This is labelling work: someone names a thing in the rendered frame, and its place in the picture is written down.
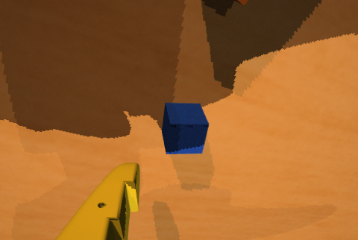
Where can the dark blue cube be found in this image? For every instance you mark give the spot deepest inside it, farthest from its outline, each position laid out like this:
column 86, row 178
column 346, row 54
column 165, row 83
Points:
column 184, row 128

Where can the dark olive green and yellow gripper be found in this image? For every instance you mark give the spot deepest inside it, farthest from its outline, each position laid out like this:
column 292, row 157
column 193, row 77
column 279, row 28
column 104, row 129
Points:
column 105, row 214

